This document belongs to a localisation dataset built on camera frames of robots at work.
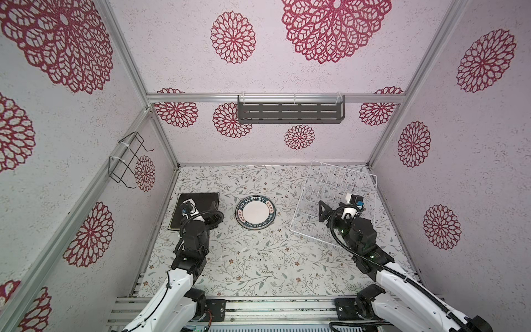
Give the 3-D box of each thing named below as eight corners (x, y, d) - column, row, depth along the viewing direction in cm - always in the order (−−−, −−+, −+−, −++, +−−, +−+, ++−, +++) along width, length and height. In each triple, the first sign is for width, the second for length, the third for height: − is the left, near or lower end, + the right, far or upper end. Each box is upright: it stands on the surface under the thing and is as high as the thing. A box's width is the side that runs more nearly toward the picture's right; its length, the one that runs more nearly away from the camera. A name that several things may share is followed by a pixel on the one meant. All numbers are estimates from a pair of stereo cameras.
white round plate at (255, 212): (234, 229, 97) (233, 226, 94) (237, 198, 108) (237, 195, 106) (276, 229, 97) (276, 226, 94) (274, 198, 108) (275, 195, 106)
